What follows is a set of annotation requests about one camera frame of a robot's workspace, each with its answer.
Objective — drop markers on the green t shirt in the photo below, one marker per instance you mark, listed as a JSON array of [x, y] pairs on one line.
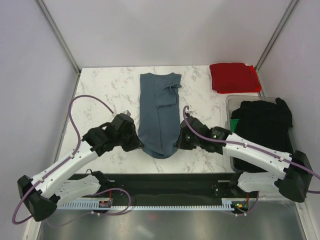
[[233, 124]]

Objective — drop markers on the folded red t shirt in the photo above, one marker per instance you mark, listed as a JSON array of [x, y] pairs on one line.
[[234, 77]]

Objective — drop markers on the white slotted cable duct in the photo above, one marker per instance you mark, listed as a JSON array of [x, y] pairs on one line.
[[98, 205]]

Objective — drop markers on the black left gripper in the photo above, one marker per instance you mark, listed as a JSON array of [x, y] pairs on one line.
[[136, 143]]

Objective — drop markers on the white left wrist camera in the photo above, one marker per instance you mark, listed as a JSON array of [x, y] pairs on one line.
[[127, 112]]

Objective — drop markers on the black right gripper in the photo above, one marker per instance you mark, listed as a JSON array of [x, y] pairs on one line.
[[181, 143]]

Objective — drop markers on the black t shirt pile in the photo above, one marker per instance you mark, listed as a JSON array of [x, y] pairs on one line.
[[265, 130]]

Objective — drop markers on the blue grey t shirt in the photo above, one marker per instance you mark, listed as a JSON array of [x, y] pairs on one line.
[[159, 114]]

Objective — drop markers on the black mounting base rail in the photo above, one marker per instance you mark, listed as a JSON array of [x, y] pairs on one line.
[[169, 189]]

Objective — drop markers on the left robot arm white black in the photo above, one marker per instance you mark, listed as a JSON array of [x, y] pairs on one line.
[[43, 193]]

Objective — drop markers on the right aluminium frame post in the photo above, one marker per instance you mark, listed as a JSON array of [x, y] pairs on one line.
[[277, 32]]

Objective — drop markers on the left aluminium frame post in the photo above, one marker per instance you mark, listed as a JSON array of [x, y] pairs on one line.
[[58, 35]]

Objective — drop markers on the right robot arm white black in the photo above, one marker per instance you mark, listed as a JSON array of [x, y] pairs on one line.
[[290, 174]]

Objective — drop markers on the clear plastic bin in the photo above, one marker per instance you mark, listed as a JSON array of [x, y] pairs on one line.
[[228, 107]]

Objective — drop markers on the aluminium frame post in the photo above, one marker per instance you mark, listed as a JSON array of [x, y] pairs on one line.
[[277, 32], [58, 35]]

